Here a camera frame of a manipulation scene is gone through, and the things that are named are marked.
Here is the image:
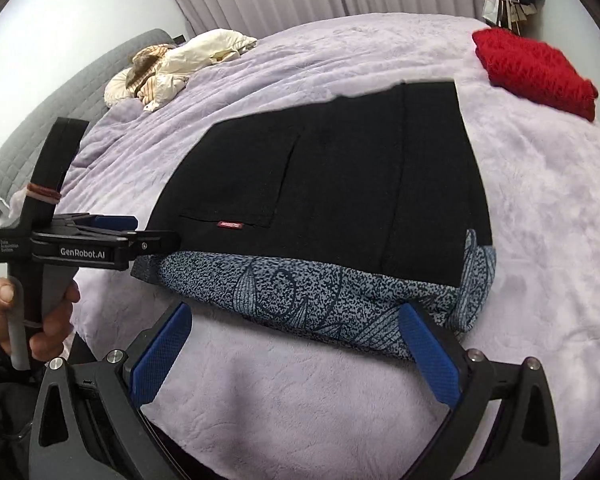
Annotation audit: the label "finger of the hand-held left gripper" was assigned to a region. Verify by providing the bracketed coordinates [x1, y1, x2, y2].
[52, 213, 139, 237]
[127, 229, 182, 263]

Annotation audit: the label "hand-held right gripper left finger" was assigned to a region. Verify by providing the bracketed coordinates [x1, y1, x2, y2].
[27, 302, 193, 480]

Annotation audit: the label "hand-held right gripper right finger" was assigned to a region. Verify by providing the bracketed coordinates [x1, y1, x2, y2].
[399, 304, 562, 480]

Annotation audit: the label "black pants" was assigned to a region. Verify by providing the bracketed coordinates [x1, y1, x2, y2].
[149, 80, 493, 286]

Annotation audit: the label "person's left hand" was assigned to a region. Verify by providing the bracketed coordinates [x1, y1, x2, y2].
[0, 277, 81, 364]

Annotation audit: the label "grey quilted headboard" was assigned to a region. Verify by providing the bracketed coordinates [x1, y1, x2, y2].
[0, 29, 176, 201]

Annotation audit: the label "blue-grey patterned cloth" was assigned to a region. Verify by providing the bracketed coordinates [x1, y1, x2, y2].
[132, 230, 498, 363]

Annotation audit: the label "lilac plush blanket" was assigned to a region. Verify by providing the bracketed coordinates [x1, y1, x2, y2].
[10, 12, 600, 480]

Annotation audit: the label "red knitted sweater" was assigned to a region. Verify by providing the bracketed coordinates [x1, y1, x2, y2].
[471, 27, 598, 122]

